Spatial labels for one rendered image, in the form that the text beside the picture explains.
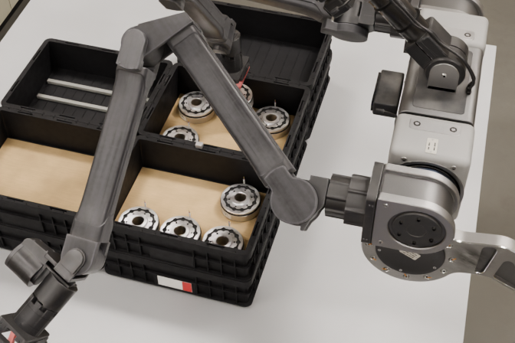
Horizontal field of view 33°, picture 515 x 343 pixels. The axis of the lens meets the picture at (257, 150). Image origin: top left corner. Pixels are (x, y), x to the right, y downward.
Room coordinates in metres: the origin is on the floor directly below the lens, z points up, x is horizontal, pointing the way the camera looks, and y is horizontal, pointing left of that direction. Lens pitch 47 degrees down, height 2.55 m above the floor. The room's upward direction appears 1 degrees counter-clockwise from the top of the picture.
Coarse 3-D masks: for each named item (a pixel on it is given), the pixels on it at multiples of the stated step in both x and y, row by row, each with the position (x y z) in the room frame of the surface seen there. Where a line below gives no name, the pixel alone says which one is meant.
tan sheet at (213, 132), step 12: (180, 96) 1.84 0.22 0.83; (168, 120) 1.74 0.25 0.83; (180, 120) 1.74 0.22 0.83; (216, 120) 1.74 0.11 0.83; (204, 132) 1.69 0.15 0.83; (216, 132) 1.69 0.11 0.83; (228, 132) 1.69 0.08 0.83; (288, 132) 1.69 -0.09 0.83; (216, 144) 1.65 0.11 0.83; (228, 144) 1.65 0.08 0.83
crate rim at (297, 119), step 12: (168, 84) 1.79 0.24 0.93; (276, 84) 1.78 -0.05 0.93; (288, 84) 1.78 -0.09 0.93; (156, 96) 1.73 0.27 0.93; (300, 108) 1.70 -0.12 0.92; (144, 120) 1.64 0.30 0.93; (300, 120) 1.65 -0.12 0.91; (144, 132) 1.60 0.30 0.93; (192, 144) 1.55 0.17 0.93; (204, 144) 1.55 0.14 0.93; (288, 144) 1.55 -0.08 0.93
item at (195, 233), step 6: (180, 216) 1.37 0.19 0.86; (186, 216) 1.37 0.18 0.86; (168, 222) 1.35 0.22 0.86; (174, 222) 1.35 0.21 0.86; (180, 222) 1.35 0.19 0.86; (186, 222) 1.35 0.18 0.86; (192, 222) 1.35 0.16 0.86; (162, 228) 1.33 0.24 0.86; (168, 228) 1.33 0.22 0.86; (192, 228) 1.33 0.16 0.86; (198, 228) 1.33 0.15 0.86; (192, 234) 1.31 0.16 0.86; (198, 234) 1.31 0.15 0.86
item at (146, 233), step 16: (160, 144) 1.56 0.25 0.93; (176, 144) 1.55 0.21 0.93; (240, 160) 1.50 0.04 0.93; (128, 224) 1.29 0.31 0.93; (256, 224) 1.29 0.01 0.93; (160, 240) 1.26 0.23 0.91; (176, 240) 1.24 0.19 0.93; (192, 240) 1.24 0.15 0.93; (256, 240) 1.25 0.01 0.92; (224, 256) 1.21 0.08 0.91; (240, 256) 1.20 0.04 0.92
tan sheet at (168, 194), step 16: (144, 176) 1.53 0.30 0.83; (160, 176) 1.53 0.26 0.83; (176, 176) 1.53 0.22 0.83; (144, 192) 1.48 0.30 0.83; (160, 192) 1.48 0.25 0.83; (176, 192) 1.48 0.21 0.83; (192, 192) 1.48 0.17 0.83; (208, 192) 1.47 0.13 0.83; (128, 208) 1.42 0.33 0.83; (160, 208) 1.42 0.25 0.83; (176, 208) 1.42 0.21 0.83; (192, 208) 1.42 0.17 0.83; (208, 208) 1.42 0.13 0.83; (160, 224) 1.37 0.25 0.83; (208, 224) 1.37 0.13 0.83; (224, 224) 1.37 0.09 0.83; (240, 224) 1.37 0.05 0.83
